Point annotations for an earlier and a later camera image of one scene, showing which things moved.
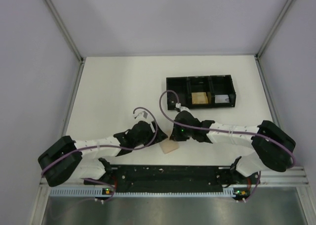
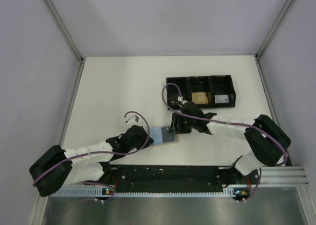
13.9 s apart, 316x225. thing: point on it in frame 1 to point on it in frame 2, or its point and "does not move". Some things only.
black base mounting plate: [174, 178] does not move
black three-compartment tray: [199, 92] does not move
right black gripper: [176, 136] to [176, 125]
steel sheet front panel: [266, 206] does not move
